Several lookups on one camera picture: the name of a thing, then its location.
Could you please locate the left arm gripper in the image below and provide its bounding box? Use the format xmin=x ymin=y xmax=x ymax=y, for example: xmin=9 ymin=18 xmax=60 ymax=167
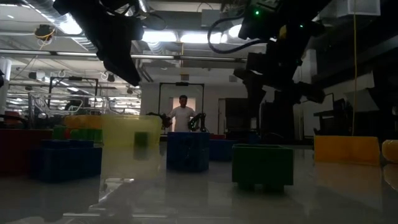
xmin=79 ymin=11 xmax=146 ymax=88

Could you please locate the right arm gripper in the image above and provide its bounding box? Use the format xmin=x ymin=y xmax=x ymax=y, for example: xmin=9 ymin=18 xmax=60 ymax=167
xmin=233 ymin=39 xmax=326 ymax=104

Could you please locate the small green block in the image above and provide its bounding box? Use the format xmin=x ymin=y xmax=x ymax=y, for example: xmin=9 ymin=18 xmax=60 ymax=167
xmin=231 ymin=143 xmax=295 ymax=191
xmin=133 ymin=131 xmax=150 ymax=147

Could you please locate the ceiling light panel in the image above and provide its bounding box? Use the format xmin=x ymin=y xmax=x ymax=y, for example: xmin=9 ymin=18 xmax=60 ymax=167
xmin=141 ymin=30 xmax=178 ymax=43
xmin=180 ymin=32 xmax=229 ymax=45
xmin=58 ymin=13 xmax=83 ymax=35

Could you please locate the horizontal ceiling pipe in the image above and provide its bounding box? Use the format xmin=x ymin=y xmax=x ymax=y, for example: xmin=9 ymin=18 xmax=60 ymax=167
xmin=0 ymin=49 xmax=247 ymax=62

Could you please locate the person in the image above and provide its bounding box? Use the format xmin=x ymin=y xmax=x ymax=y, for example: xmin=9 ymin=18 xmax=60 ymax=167
xmin=167 ymin=95 xmax=199 ymax=133

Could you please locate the long green four-stud block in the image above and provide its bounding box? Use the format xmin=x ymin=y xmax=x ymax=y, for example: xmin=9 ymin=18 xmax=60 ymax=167
xmin=52 ymin=124 xmax=103 ymax=144

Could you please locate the yellow translucent container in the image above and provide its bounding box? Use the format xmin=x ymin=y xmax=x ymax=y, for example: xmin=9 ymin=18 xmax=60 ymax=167
xmin=99 ymin=113 xmax=164 ymax=183

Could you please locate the dark blue square block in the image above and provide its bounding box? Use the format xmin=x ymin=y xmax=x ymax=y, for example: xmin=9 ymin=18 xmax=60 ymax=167
xmin=208 ymin=139 xmax=239 ymax=162

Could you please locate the small blue block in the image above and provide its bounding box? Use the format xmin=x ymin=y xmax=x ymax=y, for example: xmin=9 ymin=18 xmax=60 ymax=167
xmin=166 ymin=131 xmax=211 ymax=173

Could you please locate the large blue block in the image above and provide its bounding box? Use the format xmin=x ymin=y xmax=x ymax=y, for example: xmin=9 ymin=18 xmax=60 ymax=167
xmin=30 ymin=139 xmax=103 ymax=184

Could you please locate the black gantry frame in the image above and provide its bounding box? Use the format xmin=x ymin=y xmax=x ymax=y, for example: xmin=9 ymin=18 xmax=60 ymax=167
xmin=158 ymin=82 xmax=205 ymax=133
xmin=48 ymin=76 xmax=100 ymax=110

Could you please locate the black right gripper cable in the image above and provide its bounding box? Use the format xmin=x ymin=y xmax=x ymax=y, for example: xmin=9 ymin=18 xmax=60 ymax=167
xmin=206 ymin=14 xmax=272 ymax=55

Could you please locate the yellow black cord reel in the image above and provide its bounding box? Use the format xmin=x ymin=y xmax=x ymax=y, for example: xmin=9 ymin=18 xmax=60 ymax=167
xmin=34 ymin=24 xmax=57 ymax=42

